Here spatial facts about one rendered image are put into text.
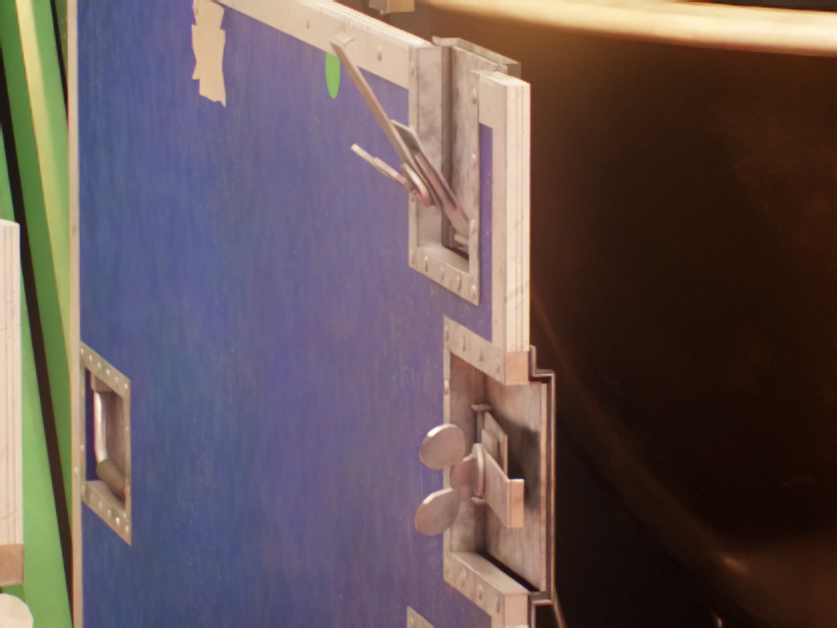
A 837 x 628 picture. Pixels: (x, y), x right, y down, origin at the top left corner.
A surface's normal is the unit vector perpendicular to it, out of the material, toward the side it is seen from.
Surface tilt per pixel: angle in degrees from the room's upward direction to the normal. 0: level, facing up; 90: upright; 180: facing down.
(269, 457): 90
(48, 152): 76
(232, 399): 90
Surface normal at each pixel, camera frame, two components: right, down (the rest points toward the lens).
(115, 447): -0.97, 0.04
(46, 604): 0.58, -0.11
